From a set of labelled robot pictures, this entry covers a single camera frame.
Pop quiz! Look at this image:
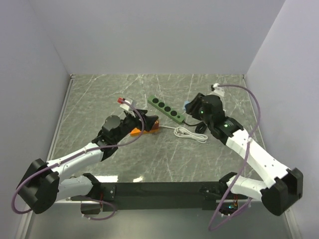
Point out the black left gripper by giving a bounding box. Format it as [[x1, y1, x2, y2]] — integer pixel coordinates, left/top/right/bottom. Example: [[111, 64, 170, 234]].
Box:
[[114, 109, 159, 143]]

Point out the orange power strip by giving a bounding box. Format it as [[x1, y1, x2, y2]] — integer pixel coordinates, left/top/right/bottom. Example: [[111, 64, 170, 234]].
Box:
[[130, 119, 161, 137]]

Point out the blue charger plug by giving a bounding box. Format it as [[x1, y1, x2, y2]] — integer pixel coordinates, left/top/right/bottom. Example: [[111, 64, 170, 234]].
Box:
[[183, 101, 190, 111]]

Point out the red koi cube adapter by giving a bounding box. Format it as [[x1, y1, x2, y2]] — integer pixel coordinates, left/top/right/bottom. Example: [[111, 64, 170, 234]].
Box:
[[150, 120, 159, 132]]

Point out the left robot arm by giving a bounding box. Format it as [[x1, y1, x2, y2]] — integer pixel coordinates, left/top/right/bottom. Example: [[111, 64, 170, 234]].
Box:
[[13, 109, 159, 214]]

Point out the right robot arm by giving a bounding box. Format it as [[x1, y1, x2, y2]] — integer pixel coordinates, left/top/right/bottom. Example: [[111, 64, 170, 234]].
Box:
[[185, 93, 304, 216]]

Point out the green power strip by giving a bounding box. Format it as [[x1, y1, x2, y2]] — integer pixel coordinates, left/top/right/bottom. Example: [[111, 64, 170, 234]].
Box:
[[147, 95, 185, 124]]

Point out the black base bar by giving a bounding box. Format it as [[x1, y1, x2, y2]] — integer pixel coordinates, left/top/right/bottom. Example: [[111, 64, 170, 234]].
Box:
[[70, 181, 250, 217]]

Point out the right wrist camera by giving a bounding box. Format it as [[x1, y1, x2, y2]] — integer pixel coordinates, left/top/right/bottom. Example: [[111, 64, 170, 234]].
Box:
[[209, 83, 225, 97]]

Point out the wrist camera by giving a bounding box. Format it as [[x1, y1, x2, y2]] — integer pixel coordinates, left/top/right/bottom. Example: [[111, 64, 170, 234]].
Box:
[[117, 98, 137, 113], [209, 83, 225, 97]]

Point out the black power cable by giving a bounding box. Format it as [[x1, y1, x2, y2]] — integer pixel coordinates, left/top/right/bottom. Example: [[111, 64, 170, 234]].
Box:
[[183, 120, 209, 135]]

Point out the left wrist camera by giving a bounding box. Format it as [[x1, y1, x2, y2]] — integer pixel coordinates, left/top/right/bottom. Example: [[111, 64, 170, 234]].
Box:
[[117, 98, 137, 113]]

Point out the white power cable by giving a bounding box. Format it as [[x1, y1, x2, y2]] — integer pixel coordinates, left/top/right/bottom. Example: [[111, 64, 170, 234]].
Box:
[[160, 125, 208, 144]]

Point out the aluminium frame rail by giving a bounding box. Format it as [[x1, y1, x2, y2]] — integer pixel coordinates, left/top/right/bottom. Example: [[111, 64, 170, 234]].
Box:
[[15, 201, 302, 239]]

